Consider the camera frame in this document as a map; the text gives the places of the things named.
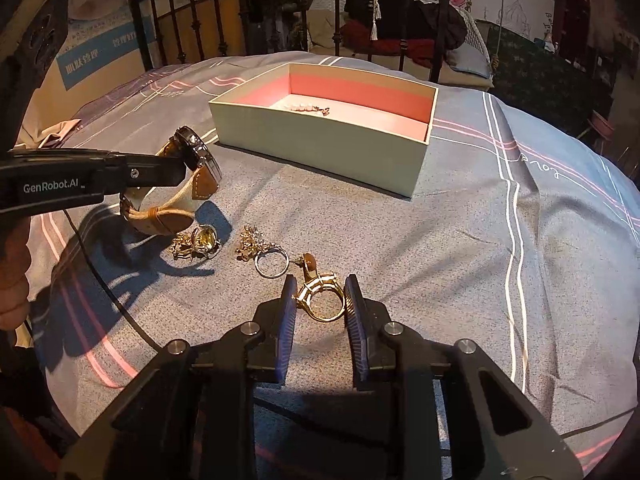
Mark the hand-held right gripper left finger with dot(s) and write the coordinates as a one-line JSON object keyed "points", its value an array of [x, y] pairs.
{"points": [[286, 321]]}

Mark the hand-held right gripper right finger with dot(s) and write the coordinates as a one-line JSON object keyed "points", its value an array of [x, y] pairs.
{"points": [[356, 331]]}

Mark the white wicker chair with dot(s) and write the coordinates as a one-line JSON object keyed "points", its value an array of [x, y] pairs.
{"points": [[477, 45]]}

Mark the grey striped bed sheet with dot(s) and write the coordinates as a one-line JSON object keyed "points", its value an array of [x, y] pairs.
{"points": [[450, 270]]}

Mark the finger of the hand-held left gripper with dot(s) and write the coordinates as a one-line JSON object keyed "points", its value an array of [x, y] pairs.
{"points": [[155, 172]]}

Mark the gold cluster brooch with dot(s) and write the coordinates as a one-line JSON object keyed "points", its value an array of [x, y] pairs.
{"points": [[250, 242]]}

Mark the pale box with pink inside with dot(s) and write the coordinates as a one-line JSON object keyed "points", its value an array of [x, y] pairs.
{"points": [[320, 152]]}

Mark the green patterned cloth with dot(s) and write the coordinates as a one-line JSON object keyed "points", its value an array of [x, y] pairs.
{"points": [[545, 75]]}

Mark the small gold ornament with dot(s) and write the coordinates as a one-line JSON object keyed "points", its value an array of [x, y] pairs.
{"points": [[182, 249]]}

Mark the pile of dark clothes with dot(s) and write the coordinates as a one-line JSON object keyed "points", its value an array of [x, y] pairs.
{"points": [[400, 15]]}

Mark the blue and white printed banner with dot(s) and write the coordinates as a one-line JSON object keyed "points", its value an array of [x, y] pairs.
{"points": [[100, 57]]}

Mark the red cabinet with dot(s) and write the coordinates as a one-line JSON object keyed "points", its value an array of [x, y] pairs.
{"points": [[572, 15]]}

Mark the black iron bed frame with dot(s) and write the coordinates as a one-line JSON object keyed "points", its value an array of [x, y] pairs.
{"points": [[172, 7]]}

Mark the person's left hand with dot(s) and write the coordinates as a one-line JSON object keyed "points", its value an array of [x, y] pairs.
{"points": [[12, 280]]}

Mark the beige cloth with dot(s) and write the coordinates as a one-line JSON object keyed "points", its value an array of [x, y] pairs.
{"points": [[52, 130]]}

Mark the amber drop earring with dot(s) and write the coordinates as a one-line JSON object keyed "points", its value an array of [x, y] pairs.
{"points": [[310, 264]]}

